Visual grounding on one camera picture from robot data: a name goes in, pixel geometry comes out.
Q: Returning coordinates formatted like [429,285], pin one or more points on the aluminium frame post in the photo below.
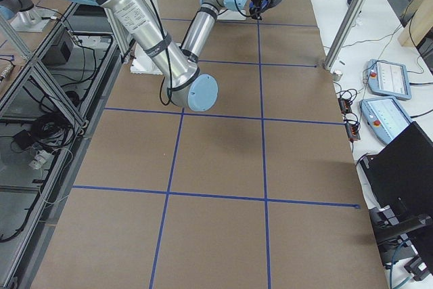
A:
[342,33]

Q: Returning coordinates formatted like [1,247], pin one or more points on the lower orange black hub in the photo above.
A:
[352,132]

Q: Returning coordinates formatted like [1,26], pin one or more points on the small metal cylinder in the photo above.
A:
[337,75]

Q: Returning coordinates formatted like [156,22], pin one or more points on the white foam mounting plate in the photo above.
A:
[142,63]

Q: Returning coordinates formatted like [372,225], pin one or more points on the wooden board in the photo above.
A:
[419,25]

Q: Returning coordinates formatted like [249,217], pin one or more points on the teach pendant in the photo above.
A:
[388,78]
[386,117]

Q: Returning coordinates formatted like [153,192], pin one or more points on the lower teach pendant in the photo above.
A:
[386,117]

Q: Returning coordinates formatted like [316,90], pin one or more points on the black monitor stand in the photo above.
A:
[387,227]

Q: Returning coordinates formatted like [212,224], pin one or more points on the black monitor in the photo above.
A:
[400,175]

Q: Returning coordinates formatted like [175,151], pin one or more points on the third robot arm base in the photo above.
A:
[24,15]

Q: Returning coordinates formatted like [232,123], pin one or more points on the upper teach pendant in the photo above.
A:
[388,78]

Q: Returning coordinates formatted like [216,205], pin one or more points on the aluminium side frame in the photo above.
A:
[48,114]

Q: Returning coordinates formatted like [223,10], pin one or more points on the black power box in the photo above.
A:
[59,53]

